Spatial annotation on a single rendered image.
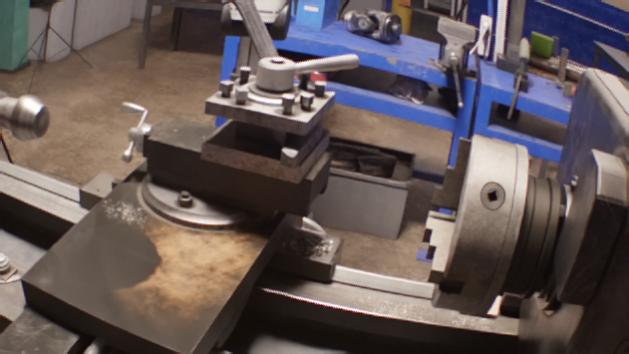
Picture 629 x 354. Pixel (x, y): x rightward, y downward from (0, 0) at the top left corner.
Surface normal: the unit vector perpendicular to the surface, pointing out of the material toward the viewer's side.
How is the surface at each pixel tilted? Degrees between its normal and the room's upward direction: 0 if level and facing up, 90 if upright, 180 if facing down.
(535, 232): 60
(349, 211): 90
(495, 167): 25
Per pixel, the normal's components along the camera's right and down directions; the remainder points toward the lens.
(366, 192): -0.22, 0.39
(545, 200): -0.01, -0.64
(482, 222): -0.18, -0.10
